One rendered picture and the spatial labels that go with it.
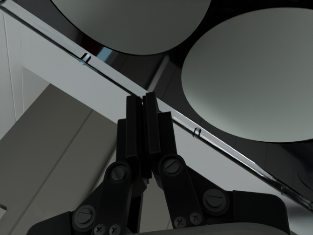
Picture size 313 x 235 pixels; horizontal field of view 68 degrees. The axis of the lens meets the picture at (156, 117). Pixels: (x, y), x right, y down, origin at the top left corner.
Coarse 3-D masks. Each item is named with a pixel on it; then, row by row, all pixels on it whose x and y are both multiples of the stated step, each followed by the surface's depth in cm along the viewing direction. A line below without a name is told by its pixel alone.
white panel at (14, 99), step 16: (0, 16) 24; (0, 32) 26; (16, 32) 29; (0, 48) 28; (16, 48) 32; (0, 64) 30; (16, 64) 35; (0, 80) 33; (16, 80) 38; (0, 96) 36; (16, 96) 42; (0, 112) 40; (16, 112) 48; (0, 128) 45
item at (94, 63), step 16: (0, 0) 15; (16, 16) 16; (32, 16) 16; (48, 32) 16; (64, 48) 16; (80, 48) 16; (96, 64) 17; (112, 80) 17; (128, 80) 17; (160, 112) 18; (176, 112) 18; (192, 128) 19; (208, 144) 19; (224, 144) 19; (240, 160) 20; (256, 176) 21; (272, 176) 21; (288, 192) 21
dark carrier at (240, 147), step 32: (32, 0) 14; (224, 0) 10; (256, 0) 10; (288, 0) 9; (64, 32) 16; (128, 64) 16; (160, 64) 15; (160, 96) 17; (256, 160) 19; (288, 160) 18
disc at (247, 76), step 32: (224, 32) 11; (256, 32) 11; (288, 32) 10; (192, 64) 14; (224, 64) 13; (256, 64) 12; (288, 64) 12; (192, 96) 16; (224, 96) 15; (256, 96) 14; (288, 96) 13; (224, 128) 17; (256, 128) 16; (288, 128) 15
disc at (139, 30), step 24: (72, 0) 13; (96, 0) 13; (120, 0) 12; (144, 0) 12; (168, 0) 11; (192, 0) 11; (96, 24) 14; (120, 24) 13; (144, 24) 13; (168, 24) 12; (192, 24) 12; (120, 48) 15; (144, 48) 14; (168, 48) 14
